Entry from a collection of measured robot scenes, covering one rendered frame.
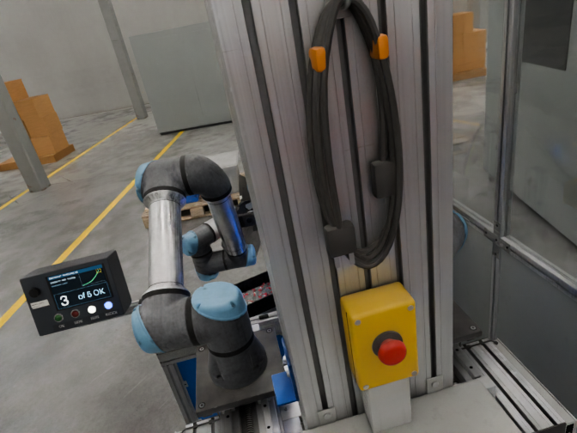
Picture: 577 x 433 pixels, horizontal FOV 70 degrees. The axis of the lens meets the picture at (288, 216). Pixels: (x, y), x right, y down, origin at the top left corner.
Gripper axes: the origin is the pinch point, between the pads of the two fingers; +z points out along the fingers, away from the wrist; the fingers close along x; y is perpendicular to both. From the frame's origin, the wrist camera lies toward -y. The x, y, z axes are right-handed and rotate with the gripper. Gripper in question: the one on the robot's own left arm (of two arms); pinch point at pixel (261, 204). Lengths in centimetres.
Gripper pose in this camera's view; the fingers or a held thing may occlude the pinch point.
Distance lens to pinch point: 159.8
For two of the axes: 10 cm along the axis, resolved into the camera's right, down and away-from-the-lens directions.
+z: 6.6, -4.3, 6.2
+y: -7.1, -0.9, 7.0
